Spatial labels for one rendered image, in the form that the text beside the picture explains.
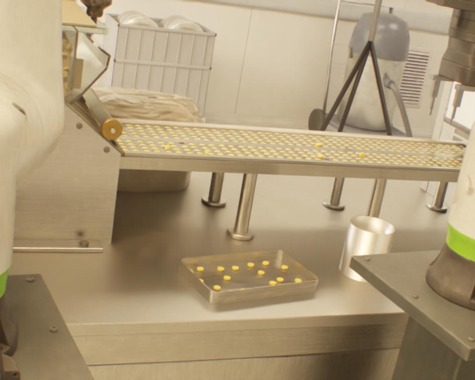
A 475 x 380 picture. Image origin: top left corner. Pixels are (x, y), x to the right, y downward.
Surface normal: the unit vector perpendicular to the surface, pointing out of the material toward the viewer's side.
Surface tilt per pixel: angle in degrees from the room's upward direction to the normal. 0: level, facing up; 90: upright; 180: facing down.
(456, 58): 87
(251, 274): 0
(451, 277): 70
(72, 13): 44
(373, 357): 90
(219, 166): 90
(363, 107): 91
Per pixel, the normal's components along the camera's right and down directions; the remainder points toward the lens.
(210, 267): 0.16, -0.93
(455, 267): -0.78, -0.16
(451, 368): -0.88, 0.01
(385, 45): 0.02, 0.23
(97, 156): 0.35, 0.37
